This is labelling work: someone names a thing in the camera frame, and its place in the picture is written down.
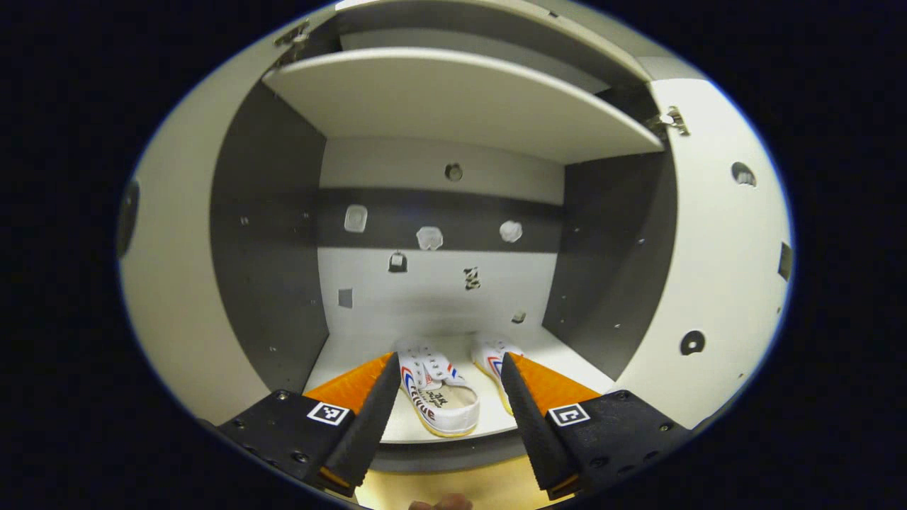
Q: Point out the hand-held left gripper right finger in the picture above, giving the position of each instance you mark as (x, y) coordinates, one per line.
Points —
(528, 418)

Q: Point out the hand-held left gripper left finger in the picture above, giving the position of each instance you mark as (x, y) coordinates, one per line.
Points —
(372, 411)

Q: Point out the white canvas shoe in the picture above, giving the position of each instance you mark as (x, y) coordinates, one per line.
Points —
(443, 418)
(489, 358)

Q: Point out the white shoe cabinet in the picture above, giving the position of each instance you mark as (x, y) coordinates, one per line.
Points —
(425, 312)

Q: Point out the white cabinet door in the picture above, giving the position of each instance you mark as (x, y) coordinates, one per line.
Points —
(177, 319)
(716, 283)

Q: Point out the white cabinet shelf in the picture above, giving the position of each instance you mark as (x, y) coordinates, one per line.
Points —
(460, 99)

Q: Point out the metal door hinge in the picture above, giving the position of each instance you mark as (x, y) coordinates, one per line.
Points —
(669, 120)
(294, 39)

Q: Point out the white drawer front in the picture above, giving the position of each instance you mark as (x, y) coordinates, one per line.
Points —
(602, 42)

